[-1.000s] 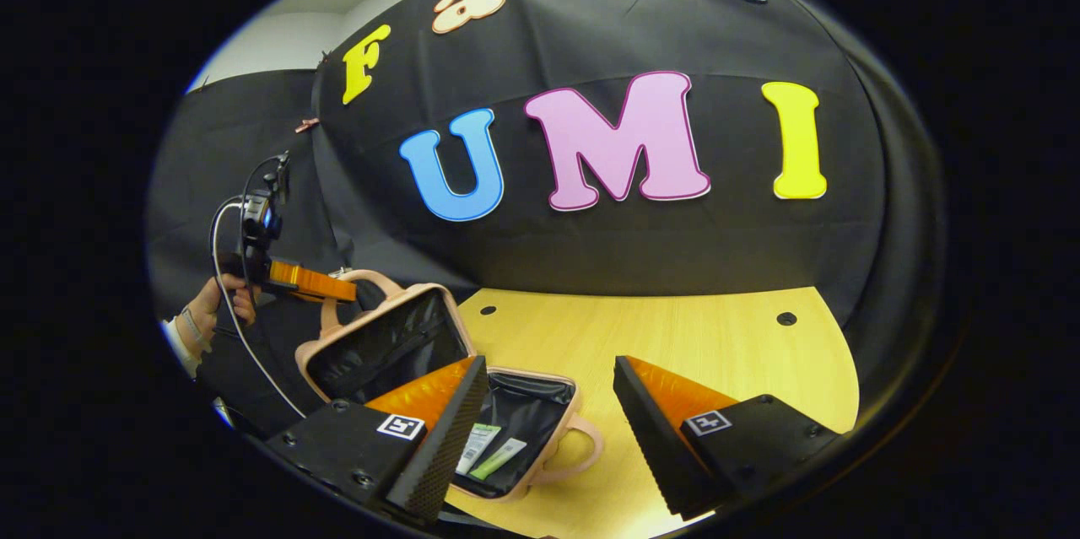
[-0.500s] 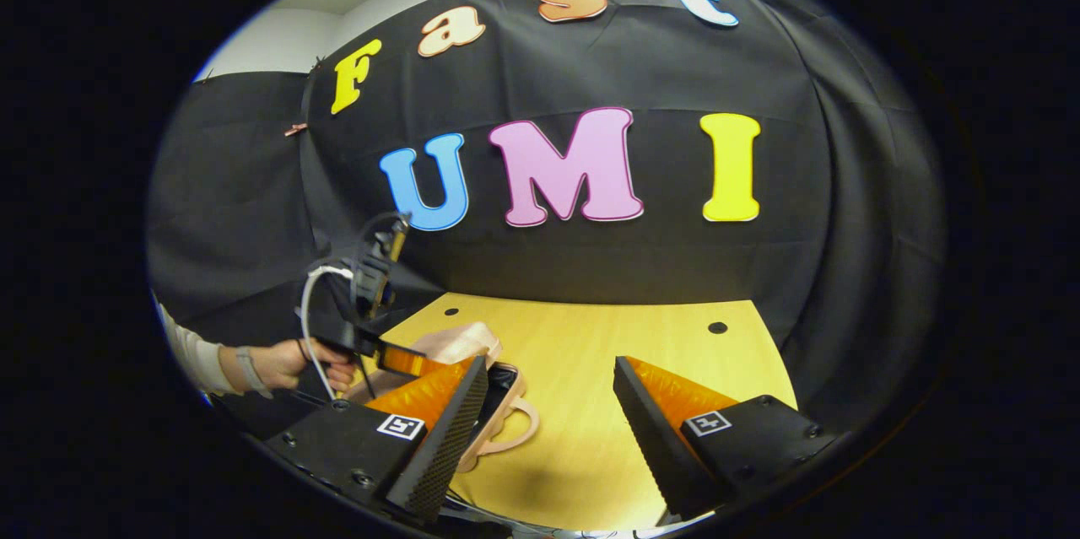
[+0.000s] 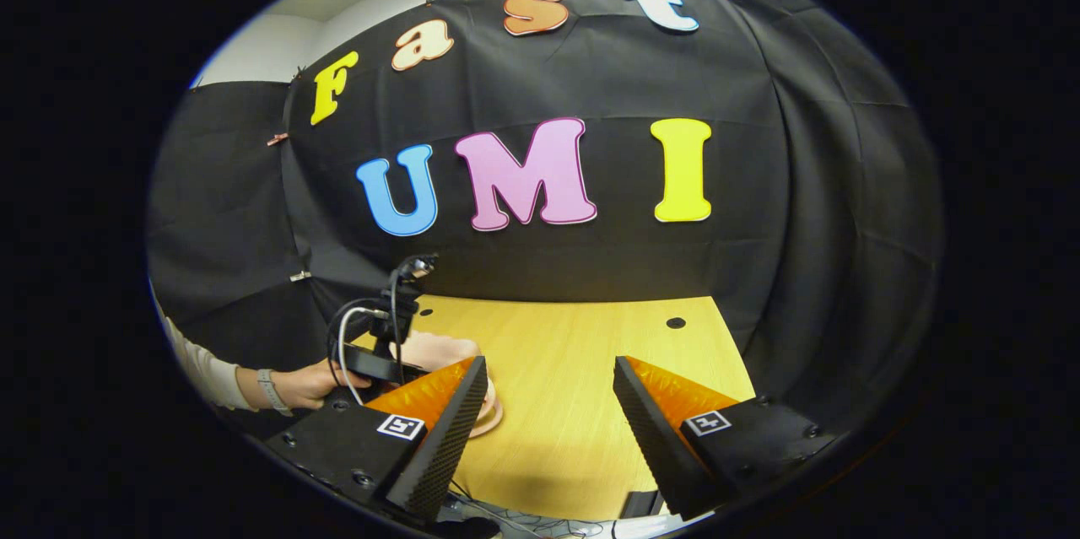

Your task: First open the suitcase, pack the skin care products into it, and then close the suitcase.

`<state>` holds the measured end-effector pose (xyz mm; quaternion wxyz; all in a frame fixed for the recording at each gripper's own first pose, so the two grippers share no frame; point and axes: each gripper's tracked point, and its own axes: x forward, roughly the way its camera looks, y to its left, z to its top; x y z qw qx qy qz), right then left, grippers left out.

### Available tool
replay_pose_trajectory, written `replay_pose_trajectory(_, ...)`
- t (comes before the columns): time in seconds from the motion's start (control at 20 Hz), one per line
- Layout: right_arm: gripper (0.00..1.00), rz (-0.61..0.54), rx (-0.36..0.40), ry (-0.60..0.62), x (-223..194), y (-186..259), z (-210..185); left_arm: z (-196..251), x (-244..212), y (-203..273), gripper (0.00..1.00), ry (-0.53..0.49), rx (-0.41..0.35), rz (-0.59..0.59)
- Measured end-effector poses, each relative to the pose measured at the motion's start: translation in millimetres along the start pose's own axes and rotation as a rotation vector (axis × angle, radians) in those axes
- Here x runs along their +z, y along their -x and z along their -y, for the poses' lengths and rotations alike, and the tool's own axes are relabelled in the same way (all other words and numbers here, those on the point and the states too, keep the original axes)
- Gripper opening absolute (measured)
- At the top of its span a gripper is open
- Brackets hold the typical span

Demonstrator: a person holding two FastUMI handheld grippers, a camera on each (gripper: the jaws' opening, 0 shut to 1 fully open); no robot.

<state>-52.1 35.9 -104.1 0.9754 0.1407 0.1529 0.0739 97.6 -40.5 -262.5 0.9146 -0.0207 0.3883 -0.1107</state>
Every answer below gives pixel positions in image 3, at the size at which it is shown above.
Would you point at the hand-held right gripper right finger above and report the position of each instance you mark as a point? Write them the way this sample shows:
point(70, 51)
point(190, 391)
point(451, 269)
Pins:
point(654, 446)

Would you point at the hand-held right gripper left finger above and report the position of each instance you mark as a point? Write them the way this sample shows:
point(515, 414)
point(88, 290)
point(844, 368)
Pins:
point(447, 446)

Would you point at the pink suitcase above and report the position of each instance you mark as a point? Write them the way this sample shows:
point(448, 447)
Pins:
point(447, 352)

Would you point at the small black box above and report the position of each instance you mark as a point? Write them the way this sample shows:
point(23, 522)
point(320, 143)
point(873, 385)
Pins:
point(641, 505)

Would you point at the grey wristwatch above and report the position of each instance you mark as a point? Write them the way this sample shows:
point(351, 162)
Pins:
point(272, 391)

